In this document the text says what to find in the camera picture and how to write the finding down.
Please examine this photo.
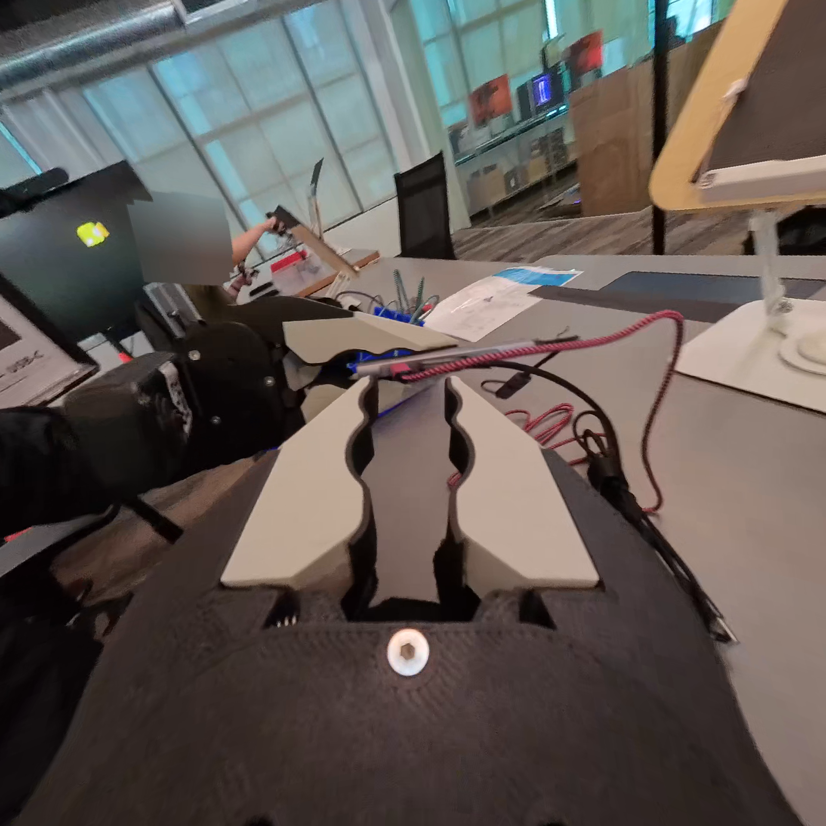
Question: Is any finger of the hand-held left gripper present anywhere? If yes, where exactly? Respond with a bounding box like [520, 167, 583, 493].
[284, 358, 365, 423]
[282, 311, 460, 367]

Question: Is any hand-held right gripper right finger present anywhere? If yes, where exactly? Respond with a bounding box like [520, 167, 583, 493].
[445, 376, 601, 618]

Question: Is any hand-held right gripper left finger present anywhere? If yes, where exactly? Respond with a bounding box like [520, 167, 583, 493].
[221, 377, 382, 622]

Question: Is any blue divided plastic bin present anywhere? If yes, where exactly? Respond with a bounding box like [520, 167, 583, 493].
[348, 305, 428, 417]

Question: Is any grey usb hub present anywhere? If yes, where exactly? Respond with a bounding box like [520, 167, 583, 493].
[351, 334, 579, 380]

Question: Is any black usb-c cable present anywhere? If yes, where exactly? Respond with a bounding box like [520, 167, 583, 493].
[481, 361, 737, 643]

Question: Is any pink braided usb-c cable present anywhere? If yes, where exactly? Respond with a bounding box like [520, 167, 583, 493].
[387, 310, 685, 515]

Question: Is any wooden table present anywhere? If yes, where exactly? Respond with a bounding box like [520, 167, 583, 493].
[258, 248, 382, 298]

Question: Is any clear plastic organiser box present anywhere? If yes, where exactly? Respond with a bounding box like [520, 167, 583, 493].
[270, 252, 324, 291]

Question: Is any printed paper sheet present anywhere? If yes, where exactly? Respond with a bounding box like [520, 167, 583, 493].
[422, 266, 583, 343]

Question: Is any black office chair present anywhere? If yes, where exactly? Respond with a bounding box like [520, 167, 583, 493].
[394, 151, 456, 260]

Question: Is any black monitor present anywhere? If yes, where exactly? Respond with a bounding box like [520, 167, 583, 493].
[0, 161, 152, 343]

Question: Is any black framed marker sign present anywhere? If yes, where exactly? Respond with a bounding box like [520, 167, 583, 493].
[0, 271, 99, 407]

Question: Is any metal storage shelf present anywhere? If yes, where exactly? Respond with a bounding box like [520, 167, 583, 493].
[452, 32, 604, 214]

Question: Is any grey mesh office chair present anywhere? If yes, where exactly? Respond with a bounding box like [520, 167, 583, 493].
[0, 510, 123, 575]

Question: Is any black webcam bar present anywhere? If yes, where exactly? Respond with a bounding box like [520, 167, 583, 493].
[0, 168, 68, 217]

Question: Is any large cardboard box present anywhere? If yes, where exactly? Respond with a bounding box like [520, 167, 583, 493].
[568, 19, 724, 217]

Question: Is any black round-headed light pole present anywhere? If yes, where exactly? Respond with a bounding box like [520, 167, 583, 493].
[650, 0, 669, 256]

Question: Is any teal braided cable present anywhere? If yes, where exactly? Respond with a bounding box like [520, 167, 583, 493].
[390, 270, 441, 321]

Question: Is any silver air duct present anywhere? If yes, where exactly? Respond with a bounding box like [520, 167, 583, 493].
[0, 0, 188, 91]

